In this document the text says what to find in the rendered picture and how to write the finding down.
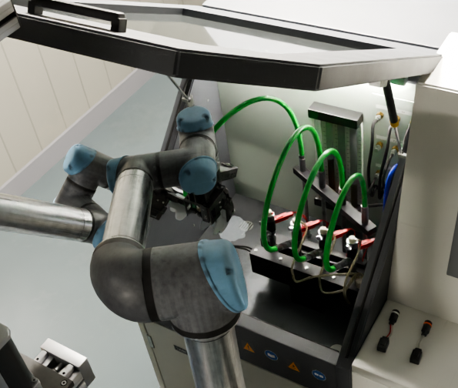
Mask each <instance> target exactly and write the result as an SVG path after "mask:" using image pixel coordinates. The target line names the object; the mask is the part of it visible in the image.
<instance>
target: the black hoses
mask: <svg viewBox="0 0 458 388"><path fill-rule="evenodd" d="M377 122H378V121H377V120H376V119H375V120H374V121H373V123H372V125H371V139H370V149H369V158H368V163H367V183H368V192H367V199H368V197H369V196H371V197H374V195H375V193H376V190H377V189H378V199H382V197H383V194H384V190H385V176H386V172H387V169H388V167H389V164H390V161H391V158H392V157H393V154H392V153H391V154H390V155H389V158H388V159H387V162H386V158H387V155H388V151H389V142H390V136H391V131H392V128H393V127H392V126H391V125H390V126H389V128H388V133H387V138H386V149H385V152H384V156H383V161H382V165H381V167H380V171H379V181H378V185H374V184H375V182H376V180H377V178H376V177H375V178H374V179H373V181H372V183H371V182H370V166H371V160H372V155H373V145H374V129H375V124H376V123H377ZM408 129H409V128H408ZM408 129H407V130H406V133H405V136H404V140H403V145H404V142H405V139H406V135H407V132H408ZM385 163H386V165H385ZM384 166H385V168H384ZM381 184H382V186H383V187H382V188H381ZM373 188H374V189H373ZM372 189H373V191H372ZM381 190H382V191H381ZM368 206H369V207H378V206H383V203H377V204H368Z"/></svg>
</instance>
